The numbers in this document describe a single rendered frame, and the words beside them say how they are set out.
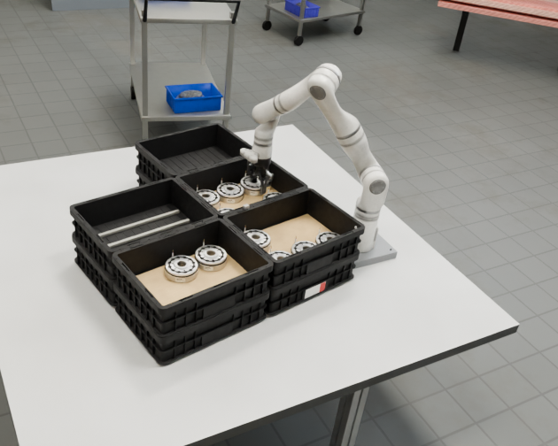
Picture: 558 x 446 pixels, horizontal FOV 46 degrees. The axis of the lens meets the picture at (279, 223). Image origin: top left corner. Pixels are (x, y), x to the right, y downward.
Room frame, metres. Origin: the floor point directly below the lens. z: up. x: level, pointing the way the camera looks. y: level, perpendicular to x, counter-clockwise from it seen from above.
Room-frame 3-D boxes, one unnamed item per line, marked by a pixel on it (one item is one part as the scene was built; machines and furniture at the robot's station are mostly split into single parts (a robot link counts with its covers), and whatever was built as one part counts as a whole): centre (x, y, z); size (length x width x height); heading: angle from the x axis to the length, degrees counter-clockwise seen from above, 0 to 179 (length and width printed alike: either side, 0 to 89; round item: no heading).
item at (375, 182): (2.04, -0.32, 0.98); 0.09 x 0.09 x 0.17; 14
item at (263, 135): (2.17, 0.09, 1.12); 0.09 x 0.07 x 0.15; 140
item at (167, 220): (1.79, 0.44, 0.87); 0.40 x 0.30 x 0.11; 133
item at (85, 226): (1.79, 0.44, 0.92); 0.40 x 0.30 x 0.02; 133
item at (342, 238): (1.84, -0.05, 0.92); 0.40 x 0.30 x 0.02; 133
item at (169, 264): (1.62, 0.29, 0.86); 0.10 x 0.10 x 0.01
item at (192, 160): (2.28, 0.35, 0.87); 0.40 x 0.30 x 0.11; 133
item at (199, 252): (1.69, 0.21, 0.86); 0.10 x 0.10 x 0.01
